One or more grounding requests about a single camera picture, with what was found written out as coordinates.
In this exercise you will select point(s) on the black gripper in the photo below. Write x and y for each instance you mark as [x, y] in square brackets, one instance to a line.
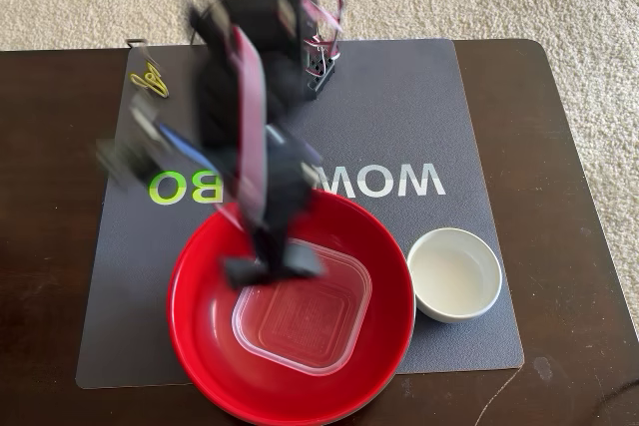
[278, 251]

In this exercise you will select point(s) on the clear plastic container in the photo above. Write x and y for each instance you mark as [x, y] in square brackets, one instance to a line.
[299, 331]

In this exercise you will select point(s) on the small white bowl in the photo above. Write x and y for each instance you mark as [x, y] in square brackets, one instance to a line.
[451, 276]

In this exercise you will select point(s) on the yellow clip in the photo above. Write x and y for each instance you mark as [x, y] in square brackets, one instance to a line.
[150, 82]

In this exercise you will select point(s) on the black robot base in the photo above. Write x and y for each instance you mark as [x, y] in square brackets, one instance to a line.
[322, 77]

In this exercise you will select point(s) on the red bowl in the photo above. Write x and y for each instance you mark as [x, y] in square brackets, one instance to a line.
[204, 306]

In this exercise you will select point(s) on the grey WOWROBO mat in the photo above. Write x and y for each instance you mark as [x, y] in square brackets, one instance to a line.
[399, 122]

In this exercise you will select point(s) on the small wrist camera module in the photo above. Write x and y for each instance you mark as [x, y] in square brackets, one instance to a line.
[135, 156]

